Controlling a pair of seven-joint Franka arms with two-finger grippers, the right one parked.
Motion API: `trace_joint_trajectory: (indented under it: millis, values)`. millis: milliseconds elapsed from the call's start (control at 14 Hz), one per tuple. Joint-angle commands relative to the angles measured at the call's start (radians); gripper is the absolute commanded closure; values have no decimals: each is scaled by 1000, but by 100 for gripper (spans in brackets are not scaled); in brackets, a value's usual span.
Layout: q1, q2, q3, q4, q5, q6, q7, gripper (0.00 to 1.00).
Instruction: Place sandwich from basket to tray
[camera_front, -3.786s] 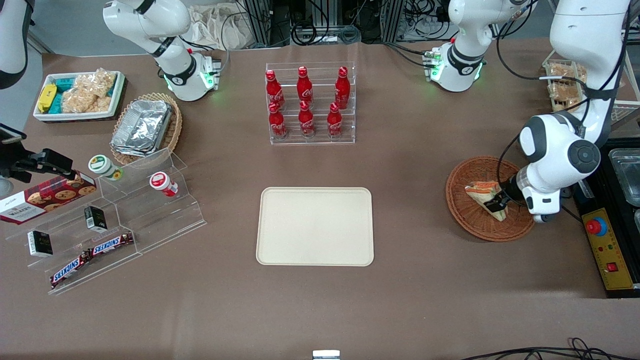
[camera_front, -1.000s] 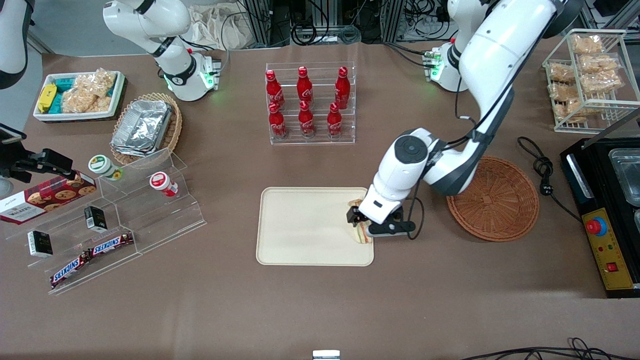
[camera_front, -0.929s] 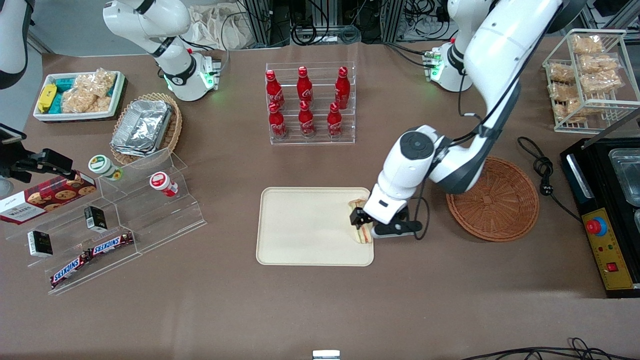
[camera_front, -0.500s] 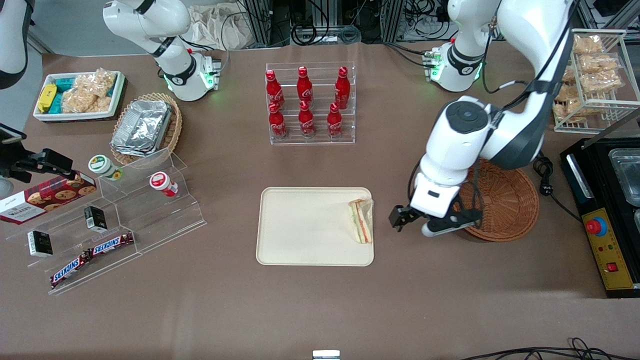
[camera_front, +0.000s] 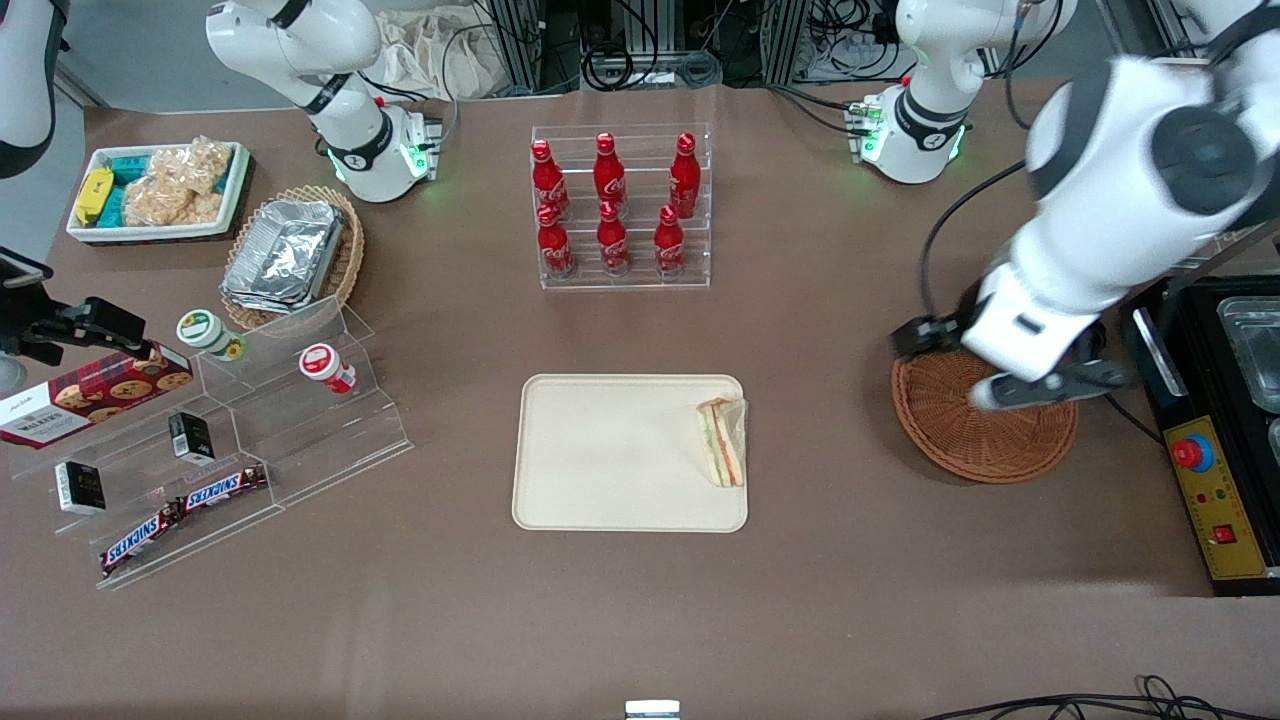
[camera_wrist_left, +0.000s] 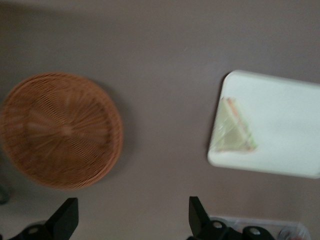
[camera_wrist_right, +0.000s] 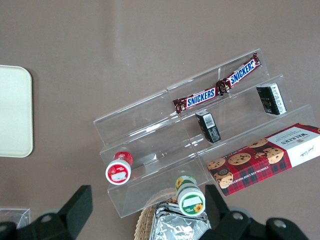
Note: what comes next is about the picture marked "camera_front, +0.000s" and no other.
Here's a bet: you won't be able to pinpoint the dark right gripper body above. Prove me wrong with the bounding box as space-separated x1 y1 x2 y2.
0 288 91 368

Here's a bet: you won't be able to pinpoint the triangle sandwich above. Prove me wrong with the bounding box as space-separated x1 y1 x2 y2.
696 396 749 489

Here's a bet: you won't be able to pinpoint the round brown wicker basket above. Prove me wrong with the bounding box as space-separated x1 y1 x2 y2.
891 345 1080 486

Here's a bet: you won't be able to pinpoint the oval tan wicker basket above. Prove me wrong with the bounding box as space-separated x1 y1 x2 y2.
219 184 367 332

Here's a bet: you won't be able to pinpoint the cream plastic tray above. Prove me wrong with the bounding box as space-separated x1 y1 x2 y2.
511 373 750 534

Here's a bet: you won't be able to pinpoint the red tartan cookie box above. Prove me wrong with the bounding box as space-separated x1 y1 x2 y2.
0 342 196 451

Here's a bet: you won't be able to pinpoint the white cup green lid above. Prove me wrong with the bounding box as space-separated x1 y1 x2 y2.
176 309 248 363

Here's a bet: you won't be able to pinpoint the clear bag of rice crackers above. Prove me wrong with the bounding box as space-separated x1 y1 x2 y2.
148 136 235 197
124 176 223 228

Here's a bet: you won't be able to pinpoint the yellow snack packet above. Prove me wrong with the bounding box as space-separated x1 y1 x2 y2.
74 166 115 228

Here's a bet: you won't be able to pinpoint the small black box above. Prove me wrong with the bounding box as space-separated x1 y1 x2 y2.
167 410 215 465
54 460 108 516

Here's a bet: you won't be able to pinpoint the white plastic bin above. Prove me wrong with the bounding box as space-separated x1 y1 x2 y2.
65 140 252 245

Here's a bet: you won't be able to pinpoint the aluminium foil container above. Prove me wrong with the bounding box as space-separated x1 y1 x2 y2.
226 198 346 301
221 270 341 315

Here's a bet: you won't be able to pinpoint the steel fryer pan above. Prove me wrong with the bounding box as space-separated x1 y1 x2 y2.
1216 296 1280 413

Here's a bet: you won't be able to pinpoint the black fryer yellow control panel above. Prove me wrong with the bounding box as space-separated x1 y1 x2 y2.
1130 268 1280 598

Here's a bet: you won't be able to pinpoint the brown Snickers bar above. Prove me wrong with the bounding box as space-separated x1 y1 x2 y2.
99 502 183 579
177 464 270 514

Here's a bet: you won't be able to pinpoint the white cup red lid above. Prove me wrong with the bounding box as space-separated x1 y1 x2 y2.
298 342 358 395

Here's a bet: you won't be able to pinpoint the clear acrylic stepped shelf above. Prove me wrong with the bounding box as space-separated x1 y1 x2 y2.
8 294 415 592

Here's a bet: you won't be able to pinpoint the red cola bottle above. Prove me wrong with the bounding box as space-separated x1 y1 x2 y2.
529 138 570 218
592 130 629 213
667 130 702 218
653 203 688 277
535 203 577 280
596 199 633 278

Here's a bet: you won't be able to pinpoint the clear acrylic bottle rack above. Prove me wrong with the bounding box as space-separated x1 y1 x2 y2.
529 122 714 292

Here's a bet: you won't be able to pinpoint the white cloth bag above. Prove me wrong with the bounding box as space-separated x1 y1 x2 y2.
378 6 507 102

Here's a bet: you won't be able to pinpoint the silver fryer handle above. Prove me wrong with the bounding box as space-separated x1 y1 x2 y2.
1132 307 1189 398

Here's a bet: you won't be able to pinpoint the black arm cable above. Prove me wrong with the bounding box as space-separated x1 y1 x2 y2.
918 158 1033 323

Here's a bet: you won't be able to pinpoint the black cables bundle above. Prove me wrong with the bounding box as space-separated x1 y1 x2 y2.
918 674 1280 720

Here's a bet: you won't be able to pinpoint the coiled black background cables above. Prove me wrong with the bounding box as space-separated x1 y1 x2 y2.
578 0 725 93

